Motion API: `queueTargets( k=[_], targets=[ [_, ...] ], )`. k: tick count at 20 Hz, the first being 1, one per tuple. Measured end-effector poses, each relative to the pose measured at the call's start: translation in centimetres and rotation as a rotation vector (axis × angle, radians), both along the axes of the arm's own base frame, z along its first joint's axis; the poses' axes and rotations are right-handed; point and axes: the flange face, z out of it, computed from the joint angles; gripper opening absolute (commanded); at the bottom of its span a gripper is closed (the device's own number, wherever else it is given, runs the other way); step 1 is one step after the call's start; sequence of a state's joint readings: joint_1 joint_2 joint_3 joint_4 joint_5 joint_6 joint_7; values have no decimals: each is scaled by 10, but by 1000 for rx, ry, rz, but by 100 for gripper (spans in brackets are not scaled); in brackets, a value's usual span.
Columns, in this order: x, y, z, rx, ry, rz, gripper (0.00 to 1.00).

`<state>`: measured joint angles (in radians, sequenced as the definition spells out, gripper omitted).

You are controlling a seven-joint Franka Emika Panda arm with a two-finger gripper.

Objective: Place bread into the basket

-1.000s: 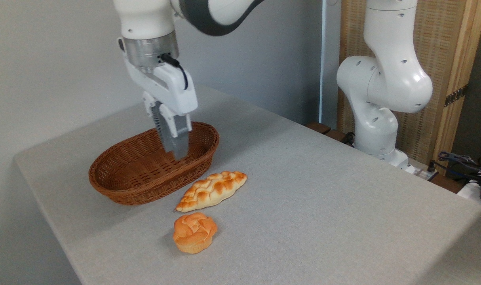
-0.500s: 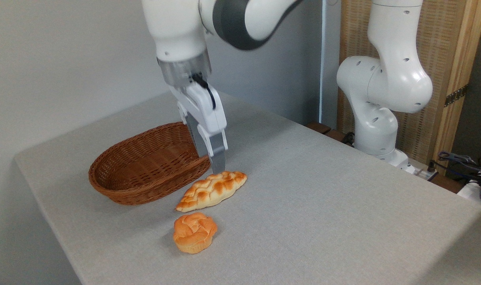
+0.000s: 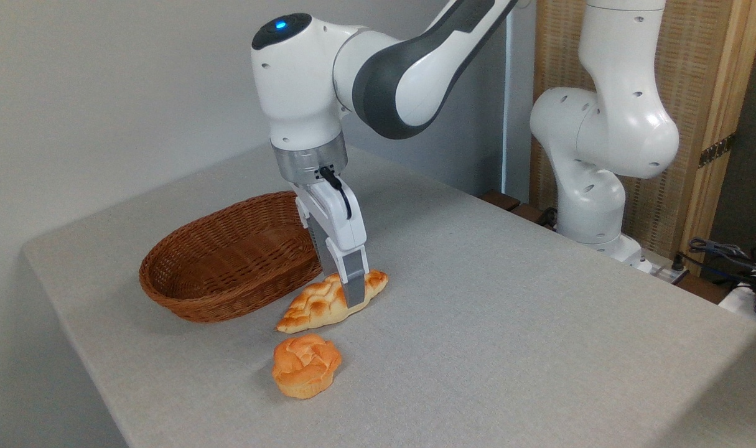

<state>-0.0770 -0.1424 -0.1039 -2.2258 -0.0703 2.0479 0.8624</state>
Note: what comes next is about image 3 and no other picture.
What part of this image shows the grey-blue cable bundle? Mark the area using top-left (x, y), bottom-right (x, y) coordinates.
top-left (688, 237), bottom-right (756, 288)

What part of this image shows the round knotted bread roll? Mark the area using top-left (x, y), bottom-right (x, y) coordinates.
top-left (271, 334), bottom-right (343, 400)

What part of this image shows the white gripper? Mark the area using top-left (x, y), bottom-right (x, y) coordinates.
top-left (291, 178), bottom-right (371, 309)

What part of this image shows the brown wicker basket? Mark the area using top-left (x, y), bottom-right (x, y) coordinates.
top-left (139, 190), bottom-right (324, 324)

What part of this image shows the long braided bread loaf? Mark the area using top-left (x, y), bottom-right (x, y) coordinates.
top-left (274, 269), bottom-right (390, 335)

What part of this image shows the white wall pipe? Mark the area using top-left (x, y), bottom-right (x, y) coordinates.
top-left (501, 0), bottom-right (519, 197)

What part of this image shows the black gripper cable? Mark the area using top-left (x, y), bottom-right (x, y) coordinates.
top-left (318, 165), bottom-right (354, 220)

